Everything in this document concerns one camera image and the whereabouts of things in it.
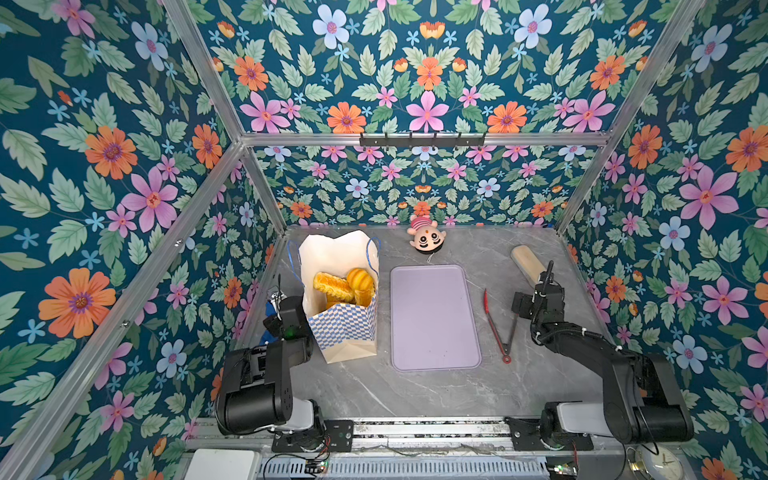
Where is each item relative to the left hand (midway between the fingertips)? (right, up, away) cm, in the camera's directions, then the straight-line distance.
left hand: (289, 296), depth 90 cm
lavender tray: (+44, -10, +3) cm, 46 cm away
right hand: (+76, 0, +2) cm, 76 cm away
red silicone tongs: (+65, -15, -3) cm, 67 cm away
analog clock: (+95, -35, -24) cm, 103 cm away
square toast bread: (+14, +3, 0) cm, 14 cm away
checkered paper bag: (+20, -8, -13) cm, 25 cm away
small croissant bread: (+21, +5, 0) cm, 22 cm away
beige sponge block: (+79, +10, +14) cm, 81 cm away
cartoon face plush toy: (+44, +19, +16) cm, 50 cm away
